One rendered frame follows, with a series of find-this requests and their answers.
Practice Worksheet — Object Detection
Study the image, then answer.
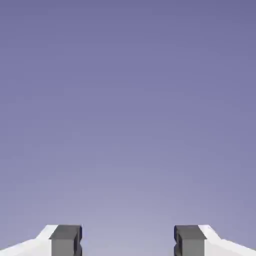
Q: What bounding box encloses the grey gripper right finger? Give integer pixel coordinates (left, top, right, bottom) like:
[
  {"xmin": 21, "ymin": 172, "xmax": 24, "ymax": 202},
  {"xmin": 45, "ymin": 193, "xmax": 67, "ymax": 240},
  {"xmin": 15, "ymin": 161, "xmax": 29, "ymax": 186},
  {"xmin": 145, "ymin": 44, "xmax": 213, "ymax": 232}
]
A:
[{"xmin": 173, "ymin": 224, "xmax": 256, "ymax": 256}]

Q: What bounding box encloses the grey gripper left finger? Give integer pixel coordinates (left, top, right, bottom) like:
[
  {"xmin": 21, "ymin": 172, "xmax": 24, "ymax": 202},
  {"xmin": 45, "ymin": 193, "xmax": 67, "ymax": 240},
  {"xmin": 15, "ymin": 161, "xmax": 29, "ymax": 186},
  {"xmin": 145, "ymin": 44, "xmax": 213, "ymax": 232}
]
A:
[{"xmin": 0, "ymin": 224, "xmax": 83, "ymax": 256}]

